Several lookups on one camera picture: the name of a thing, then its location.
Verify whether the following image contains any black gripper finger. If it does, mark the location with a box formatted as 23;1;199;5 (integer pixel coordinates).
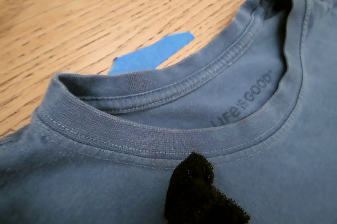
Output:
163;151;251;224

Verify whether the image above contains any blue T-shirt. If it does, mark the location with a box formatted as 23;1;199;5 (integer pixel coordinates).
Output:
0;0;337;224

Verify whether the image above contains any blue masking tape piece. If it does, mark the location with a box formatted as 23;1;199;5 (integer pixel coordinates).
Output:
107;31;195;76

